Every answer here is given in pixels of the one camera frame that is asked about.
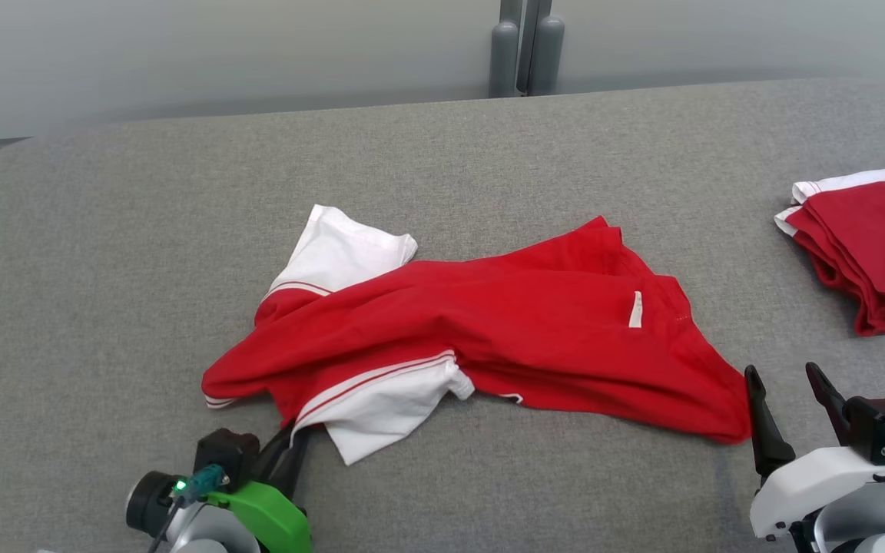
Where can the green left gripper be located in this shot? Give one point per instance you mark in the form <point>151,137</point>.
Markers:
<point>273,518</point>

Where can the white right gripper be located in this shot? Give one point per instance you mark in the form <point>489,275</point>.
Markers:
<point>811,480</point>

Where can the red Bulls shorts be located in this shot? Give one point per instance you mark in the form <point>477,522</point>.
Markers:
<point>873,246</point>

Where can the red white sports shirt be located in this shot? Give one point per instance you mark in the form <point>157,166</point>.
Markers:
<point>527,330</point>

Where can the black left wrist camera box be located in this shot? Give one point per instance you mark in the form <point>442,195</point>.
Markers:
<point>223,453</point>

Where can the grey partition post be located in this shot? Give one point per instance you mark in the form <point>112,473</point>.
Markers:
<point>504,57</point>
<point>548,54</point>

